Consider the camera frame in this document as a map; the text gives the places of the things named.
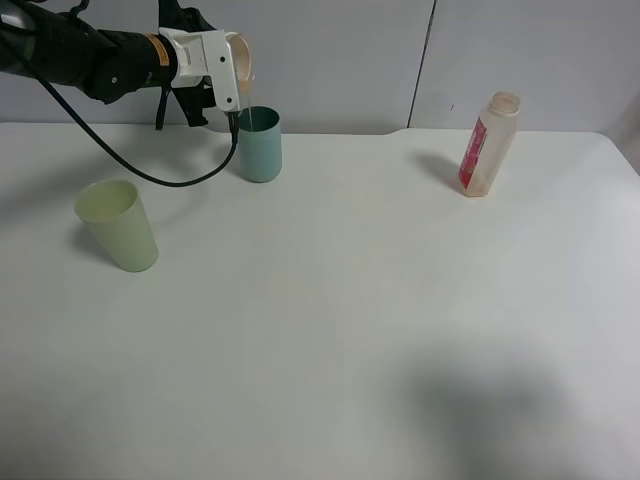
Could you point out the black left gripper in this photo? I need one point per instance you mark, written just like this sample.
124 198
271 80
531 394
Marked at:
193 100

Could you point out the glass cup with blue sleeve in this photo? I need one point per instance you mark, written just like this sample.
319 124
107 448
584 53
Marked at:
242 60

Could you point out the clear drink bottle red label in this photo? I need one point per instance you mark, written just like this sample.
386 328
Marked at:
491 138

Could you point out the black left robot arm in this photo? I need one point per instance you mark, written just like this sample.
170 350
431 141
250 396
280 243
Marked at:
104 64

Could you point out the teal plastic cup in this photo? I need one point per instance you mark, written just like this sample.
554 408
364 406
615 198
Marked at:
259 144

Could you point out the pale yellow-green plastic cup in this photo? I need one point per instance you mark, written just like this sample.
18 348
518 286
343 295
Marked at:
113 212

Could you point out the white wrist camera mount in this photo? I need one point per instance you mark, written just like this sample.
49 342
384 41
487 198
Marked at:
206 55

